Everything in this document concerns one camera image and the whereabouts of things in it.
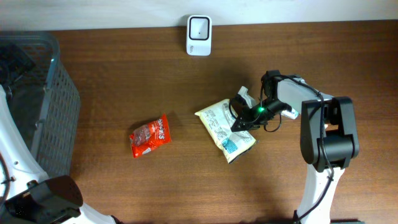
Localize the grey plastic mesh basket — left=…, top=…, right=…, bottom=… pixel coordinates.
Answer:
left=1, top=32, right=81, bottom=178

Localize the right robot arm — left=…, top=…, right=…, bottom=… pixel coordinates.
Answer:
left=230, top=70, right=359, bottom=223

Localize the red snack bag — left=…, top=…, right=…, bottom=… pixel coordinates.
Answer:
left=129, top=114, right=171, bottom=158

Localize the white barcode scanner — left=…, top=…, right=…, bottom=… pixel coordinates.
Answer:
left=186, top=15, right=212, bottom=56

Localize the yellow snack bag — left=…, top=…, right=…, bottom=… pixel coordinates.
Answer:
left=195, top=99, right=257, bottom=164

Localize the green tissue pack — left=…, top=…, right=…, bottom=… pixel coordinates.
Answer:
left=281, top=108, right=299, bottom=119

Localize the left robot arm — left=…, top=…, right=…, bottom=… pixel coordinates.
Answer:
left=1, top=37, right=117, bottom=223

